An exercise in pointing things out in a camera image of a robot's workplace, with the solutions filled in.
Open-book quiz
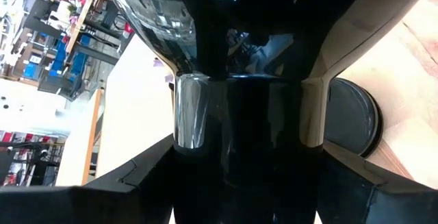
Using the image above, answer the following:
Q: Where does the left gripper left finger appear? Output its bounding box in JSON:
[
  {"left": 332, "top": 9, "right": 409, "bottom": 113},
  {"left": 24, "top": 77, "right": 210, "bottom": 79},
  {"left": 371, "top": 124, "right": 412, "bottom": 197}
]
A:
[{"left": 0, "top": 134, "right": 177, "bottom": 224}]

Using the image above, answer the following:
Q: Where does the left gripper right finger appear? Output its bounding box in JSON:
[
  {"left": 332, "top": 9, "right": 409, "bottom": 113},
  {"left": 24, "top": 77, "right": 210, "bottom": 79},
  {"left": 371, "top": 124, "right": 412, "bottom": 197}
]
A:
[{"left": 316, "top": 140, "right": 438, "bottom": 224}]

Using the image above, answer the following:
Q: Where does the black desk lamp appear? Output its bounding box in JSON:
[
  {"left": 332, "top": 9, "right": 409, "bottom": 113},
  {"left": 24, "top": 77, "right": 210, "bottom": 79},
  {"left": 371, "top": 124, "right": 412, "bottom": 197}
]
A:
[{"left": 101, "top": 0, "right": 438, "bottom": 224}]

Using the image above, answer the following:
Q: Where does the light wooden desk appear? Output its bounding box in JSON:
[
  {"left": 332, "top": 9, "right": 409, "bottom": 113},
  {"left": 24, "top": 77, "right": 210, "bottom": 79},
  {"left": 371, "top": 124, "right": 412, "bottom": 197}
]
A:
[{"left": 56, "top": 34, "right": 176, "bottom": 187}]

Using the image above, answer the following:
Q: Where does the shelf rack with blue bins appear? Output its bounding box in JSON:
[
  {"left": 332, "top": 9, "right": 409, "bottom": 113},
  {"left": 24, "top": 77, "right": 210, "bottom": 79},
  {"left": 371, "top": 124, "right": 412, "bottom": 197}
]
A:
[{"left": 0, "top": 28, "right": 92, "bottom": 97}]

